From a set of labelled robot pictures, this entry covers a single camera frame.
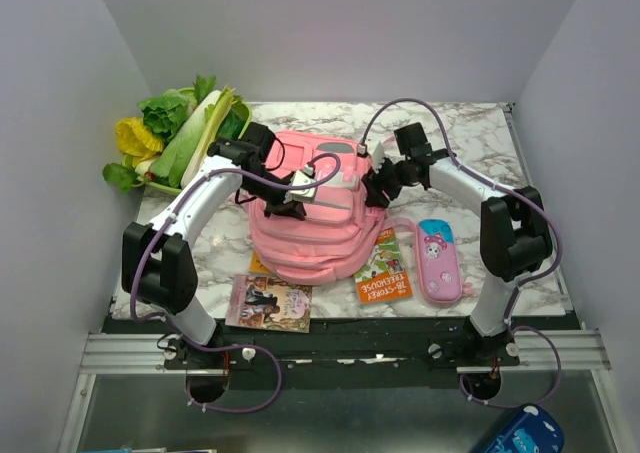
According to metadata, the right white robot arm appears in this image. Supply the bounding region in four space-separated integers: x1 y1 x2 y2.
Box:
358 123 561 365

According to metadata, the black mounting base rail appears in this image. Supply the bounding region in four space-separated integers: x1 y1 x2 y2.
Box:
102 316 531 392

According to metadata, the orange paperback book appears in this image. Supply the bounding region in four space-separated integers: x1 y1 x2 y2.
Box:
248 251 272 275

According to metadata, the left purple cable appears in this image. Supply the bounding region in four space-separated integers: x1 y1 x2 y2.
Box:
129 153 342 414

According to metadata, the white napa cabbage toy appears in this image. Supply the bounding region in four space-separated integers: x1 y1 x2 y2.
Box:
148 87 237 189

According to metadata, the green lettuce toy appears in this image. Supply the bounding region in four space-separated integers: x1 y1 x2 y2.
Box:
138 75 217 142

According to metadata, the pink school backpack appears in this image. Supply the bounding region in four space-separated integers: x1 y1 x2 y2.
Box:
245 131 397 286

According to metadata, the blue shark pencil case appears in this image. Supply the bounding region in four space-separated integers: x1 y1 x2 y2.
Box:
471 404 565 453

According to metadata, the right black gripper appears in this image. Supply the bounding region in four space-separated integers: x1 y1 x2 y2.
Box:
361 152 412 209

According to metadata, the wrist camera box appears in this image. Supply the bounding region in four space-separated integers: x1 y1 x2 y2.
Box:
367 141 386 173
285 170 317 203

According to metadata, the aluminium frame rail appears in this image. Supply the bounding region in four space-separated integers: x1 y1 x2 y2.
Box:
80 334 165 375

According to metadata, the purple cable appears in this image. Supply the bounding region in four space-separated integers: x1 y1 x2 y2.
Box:
358 97 564 409
129 153 342 414

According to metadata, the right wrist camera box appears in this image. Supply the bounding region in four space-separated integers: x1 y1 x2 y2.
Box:
367 141 386 173

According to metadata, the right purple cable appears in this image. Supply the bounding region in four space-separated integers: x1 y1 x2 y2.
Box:
358 97 564 409

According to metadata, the yellow flower toy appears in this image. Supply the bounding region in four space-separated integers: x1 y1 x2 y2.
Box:
115 117 165 158

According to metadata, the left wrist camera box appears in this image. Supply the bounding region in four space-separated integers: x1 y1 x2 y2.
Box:
285 170 317 203

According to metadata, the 78-storey treehouse book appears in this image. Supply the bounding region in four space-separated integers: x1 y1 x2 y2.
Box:
354 228 413 305

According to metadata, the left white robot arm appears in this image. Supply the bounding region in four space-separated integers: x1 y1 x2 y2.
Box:
121 123 315 368

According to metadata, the pink illustrated storybook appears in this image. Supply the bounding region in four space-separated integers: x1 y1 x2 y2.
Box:
225 275 313 333

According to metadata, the green vegetable tray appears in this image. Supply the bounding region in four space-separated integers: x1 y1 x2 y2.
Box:
147 87 252 195

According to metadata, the pink cartoon pencil case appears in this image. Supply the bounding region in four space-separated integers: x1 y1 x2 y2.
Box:
414 219 473 306

